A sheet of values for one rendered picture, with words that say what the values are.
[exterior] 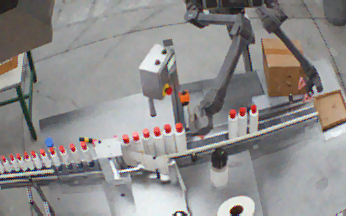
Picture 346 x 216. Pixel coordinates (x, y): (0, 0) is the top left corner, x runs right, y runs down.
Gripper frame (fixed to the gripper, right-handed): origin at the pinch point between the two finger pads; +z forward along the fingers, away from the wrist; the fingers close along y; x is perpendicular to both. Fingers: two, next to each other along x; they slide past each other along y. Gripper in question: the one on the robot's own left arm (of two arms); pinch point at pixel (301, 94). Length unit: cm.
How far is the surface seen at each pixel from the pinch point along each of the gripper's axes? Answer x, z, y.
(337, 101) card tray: 55, -1, -13
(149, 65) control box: -80, 27, -10
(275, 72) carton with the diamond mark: -0.4, 14.9, -28.4
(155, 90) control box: -72, 36, -5
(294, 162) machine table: 15.8, 31.1, 22.3
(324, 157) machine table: 34.6, 15.5, 27.7
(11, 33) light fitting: -214, -113, 159
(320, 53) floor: 142, 39, -135
